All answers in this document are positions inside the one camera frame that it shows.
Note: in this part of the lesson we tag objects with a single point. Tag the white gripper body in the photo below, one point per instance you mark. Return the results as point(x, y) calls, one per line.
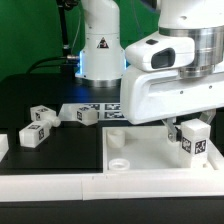
point(146, 97)

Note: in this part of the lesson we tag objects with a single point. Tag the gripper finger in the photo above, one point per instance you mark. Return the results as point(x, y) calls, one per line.
point(208, 116)
point(174, 133)

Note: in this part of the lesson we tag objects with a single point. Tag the white tag sheet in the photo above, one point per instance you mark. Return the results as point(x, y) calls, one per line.
point(106, 111)

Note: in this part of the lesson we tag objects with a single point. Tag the white obstacle fence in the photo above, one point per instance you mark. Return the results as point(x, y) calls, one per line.
point(149, 184)

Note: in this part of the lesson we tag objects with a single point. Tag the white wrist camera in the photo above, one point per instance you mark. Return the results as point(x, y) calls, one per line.
point(158, 52)

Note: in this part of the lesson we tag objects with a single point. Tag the white square table top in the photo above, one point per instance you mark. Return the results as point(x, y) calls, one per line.
point(145, 148)

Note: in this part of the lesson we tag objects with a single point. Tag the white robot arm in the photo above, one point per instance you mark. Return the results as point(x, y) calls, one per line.
point(177, 70)

